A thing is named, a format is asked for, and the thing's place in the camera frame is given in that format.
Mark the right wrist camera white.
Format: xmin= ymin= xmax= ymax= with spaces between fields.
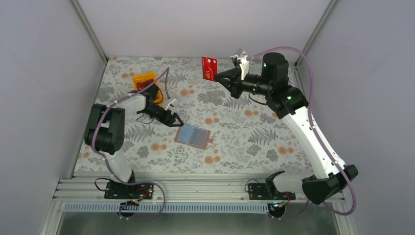
xmin=231 ymin=48 xmax=250 ymax=80

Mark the red vip card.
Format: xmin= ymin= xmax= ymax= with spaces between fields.
xmin=201 ymin=56 xmax=218 ymax=82
xmin=135 ymin=80 xmax=154 ymax=91

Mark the aluminium rail frame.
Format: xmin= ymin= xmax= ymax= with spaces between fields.
xmin=53 ymin=172 xmax=345 ymax=215

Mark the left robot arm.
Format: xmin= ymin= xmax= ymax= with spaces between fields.
xmin=84 ymin=91 xmax=184 ymax=186

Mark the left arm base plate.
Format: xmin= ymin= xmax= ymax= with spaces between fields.
xmin=104 ymin=181 xmax=154 ymax=200

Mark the floral table cloth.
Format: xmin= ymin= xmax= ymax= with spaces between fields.
xmin=74 ymin=56 xmax=320 ymax=174

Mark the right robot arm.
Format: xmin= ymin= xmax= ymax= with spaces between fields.
xmin=214 ymin=52 xmax=358 ymax=205

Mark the yellow plastic bin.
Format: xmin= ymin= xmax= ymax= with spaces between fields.
xmin=132 ymin=72 xmax=164 ymax=105

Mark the red VIP card in bin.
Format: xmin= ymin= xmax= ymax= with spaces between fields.
xmin=135 ymin=80 xmax=154 ymax=91

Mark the tan leather card holder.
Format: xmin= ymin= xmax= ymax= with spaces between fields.
xmin=174 ymin=124 xmax=213 ymax=150

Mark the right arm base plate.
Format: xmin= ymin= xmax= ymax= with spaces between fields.
xmin=246 ymin=183 xmax=296 ymax=201

